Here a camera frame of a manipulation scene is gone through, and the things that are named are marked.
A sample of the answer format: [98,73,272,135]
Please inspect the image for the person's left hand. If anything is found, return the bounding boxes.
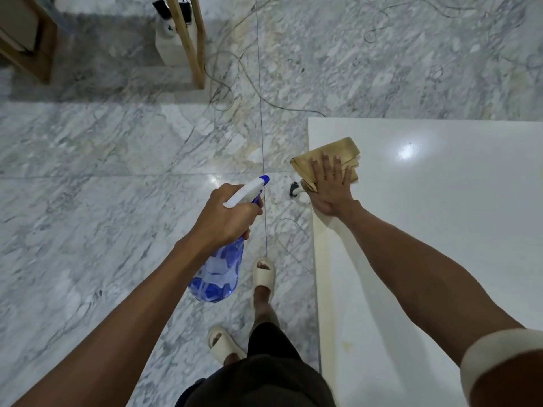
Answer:
[188,184,264,257]

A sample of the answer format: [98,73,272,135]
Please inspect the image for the person's right hand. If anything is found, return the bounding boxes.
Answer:
[301,154,361,218]

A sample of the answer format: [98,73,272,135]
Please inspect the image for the brown cleaning cloth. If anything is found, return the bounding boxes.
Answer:
[290,136,361,193]

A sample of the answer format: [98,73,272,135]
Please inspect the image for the blue spray bottle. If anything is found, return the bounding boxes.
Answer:
[188,175,270,304]

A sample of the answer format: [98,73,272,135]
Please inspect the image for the person's right forearm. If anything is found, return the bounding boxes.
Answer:
[339,202,525,365]

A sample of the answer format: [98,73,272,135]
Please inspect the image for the person's left forearm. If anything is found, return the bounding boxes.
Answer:
[12,237,209,407]

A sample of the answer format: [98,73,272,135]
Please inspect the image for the person's right leg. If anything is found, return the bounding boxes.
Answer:
[252,285,281,331]

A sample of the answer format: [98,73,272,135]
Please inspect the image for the white glossy table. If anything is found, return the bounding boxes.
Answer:
[307,117,543,407]

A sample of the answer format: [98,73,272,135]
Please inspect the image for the person's black shorts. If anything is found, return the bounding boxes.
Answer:
[175,322,337,407]

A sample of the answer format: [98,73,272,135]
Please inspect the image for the person's white shirt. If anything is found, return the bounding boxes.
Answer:
[460,328,543,405]

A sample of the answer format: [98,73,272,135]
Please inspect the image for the beige slipper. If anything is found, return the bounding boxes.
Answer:
[206,326,248,365]
[252,258,277,293]

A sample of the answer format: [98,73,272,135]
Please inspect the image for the light wooden table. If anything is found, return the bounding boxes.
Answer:
[164,0,208,90]

